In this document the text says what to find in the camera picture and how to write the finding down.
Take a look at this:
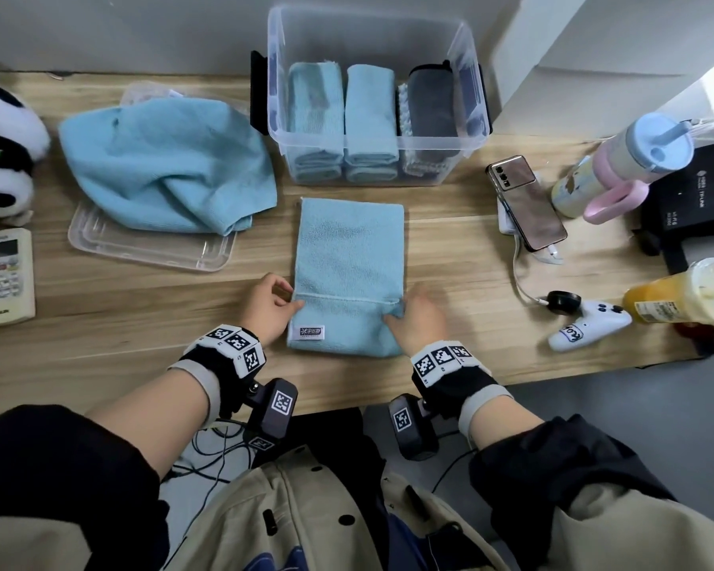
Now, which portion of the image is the person's left hand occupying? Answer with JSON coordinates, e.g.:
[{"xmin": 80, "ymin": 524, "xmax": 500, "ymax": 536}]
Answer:
[{"xmin": 240, "ymin": 273, "xmax": 305, "ymax": 349}]

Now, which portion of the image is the white remote control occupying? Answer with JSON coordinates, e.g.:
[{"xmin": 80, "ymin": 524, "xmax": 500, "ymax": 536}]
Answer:
[{"xmin": 0, "ymin": 227, "xmax": 36, "ymax": 327}]

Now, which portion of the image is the white power bank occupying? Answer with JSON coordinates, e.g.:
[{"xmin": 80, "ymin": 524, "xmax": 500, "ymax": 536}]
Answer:
[{"xmin": 497, "ymin": 195, "xmax": 522, "ymax": 237}]

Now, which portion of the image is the tumbler with pink handle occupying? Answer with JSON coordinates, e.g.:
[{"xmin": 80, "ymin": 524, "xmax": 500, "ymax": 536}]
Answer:
[{"xmin": 550, "ymin": 112, "xmax": 696, "ymax": 225}]

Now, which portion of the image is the black wrist brace with markers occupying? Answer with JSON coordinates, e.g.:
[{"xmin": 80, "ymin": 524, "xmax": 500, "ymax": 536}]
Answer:
[
  {"xmin": 410, "ymin": 344, "xmax": 515, "ymax": 441},
  {"xmin": 167, "ymin": 324, "xmax": 267, "ymax": 420}
]

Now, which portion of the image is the black device box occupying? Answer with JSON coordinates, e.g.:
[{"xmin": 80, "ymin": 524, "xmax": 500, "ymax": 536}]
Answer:
[{"xmin": 630, "ymin": 109, "xmax": 714, "ymax": 274}]

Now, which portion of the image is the dark blue grey cloth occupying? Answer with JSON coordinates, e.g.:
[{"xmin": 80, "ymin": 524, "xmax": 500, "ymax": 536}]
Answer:
[{"xmin": 405, "ymin": 62, "xmax": 459, "ymax": 155}]

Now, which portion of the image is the thin black cable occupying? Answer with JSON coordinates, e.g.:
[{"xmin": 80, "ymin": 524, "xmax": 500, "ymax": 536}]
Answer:
[
  {"xmin": 160, "ymin": 419, "xmax": 257, "ymax": 489},
  {"xmin": 431, "ymin": 448, "xmax": 477, "ymax": 494}
]

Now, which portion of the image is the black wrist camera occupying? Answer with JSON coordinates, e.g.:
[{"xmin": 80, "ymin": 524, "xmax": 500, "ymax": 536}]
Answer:
[
  {"xmin": 390, "ymin": 393, "xmax": 440, "ymax": 462},
  {"xmin": 244, "ymin": 378, "xmax": 298, "ymax": 453}
]

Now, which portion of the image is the person's right hand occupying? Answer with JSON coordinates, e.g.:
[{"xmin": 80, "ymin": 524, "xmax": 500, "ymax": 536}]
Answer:
[{"xmin": 382, "ymin": 282, "xmax": 453, "ymax": 358}]

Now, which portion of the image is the black round plug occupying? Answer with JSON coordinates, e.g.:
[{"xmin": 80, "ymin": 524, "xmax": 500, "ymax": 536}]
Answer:
[{"xmin": 546, "ymin": 289, "xmax": 583, "ymax": 316}]

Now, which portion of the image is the person's right forearm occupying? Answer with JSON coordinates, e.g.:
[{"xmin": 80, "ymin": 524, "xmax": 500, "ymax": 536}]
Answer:
[{"xmin": 470, "ymin": 400, "xmax": 546, "ymax": 450}]

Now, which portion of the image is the beige coat with black buttons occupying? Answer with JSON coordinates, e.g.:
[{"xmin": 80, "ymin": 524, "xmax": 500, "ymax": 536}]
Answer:
[{"xmin": 0, "ymin": 445, "xmax": 714, "ymax": 571}]

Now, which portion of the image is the thin white cable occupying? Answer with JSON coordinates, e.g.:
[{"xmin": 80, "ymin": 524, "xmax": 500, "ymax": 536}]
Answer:
[{"xmin": 511, "ymin": 234, "xmax": 566, "ymax": 307}]

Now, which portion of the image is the clear plastic storage box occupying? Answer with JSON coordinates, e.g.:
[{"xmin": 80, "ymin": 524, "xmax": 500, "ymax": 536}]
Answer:
[{"xmin": 249, "ymin": 2, "xmax": 493, "ymax": 187}]

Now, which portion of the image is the white game controller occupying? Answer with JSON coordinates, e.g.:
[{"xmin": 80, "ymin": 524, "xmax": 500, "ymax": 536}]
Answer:
[{"xmin": 547, "ymin": 300, "xmax": 634, "ymax": 354}]

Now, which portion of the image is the rose gold smartphone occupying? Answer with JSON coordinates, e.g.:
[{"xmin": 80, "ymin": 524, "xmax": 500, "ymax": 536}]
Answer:
[{"xmin": 485, "ymin": 154, "xmax": 570, "ymax": 252}]

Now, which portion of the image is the light blue towel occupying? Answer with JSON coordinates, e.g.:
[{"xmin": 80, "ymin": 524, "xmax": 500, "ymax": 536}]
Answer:
[
  {"xmin": 291, "ymin": 151, "xmax": 344, "ymax": 184},
  {"xmin": 287, "ymin": 60, "xmax": 345, "ymax": 155},
  {"xmin": 286, "ymin": 197, "xmax": 407, "ymax": 358},
  {"xmin": 344, "ymin": 63, "xmax": 401, "ymax": 161},
  {"xmin": 58, "ymin": 98, "xmax": 278, "ymax": 237},
  {"xmin": 344, "ymin": 159, "xmax": 400, "ymax": 184}
]

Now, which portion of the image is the white shelf unit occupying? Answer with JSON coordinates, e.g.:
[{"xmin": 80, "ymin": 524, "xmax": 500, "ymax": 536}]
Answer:
[{"xmin": 490, "ymin": 0, "xmax": 714, "ymax": 140}]

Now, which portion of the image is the person's left forearm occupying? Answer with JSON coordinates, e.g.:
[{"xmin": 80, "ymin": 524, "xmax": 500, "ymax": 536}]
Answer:
[{"xmin": 86, "ymin": 371, "xmax": 213, "ymax": 477}]

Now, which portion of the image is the grey striped towel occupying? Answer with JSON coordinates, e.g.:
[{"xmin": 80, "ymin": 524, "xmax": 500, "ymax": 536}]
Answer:
[{"xmin": 395, "ymin": 82, "xmax": 447, "ymax": 176}]

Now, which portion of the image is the panda plush toy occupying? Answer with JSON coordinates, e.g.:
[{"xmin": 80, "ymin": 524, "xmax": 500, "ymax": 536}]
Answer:
[{"xmin": 0, "ymin": 76, "xmax": 52, "ymax": 220}]

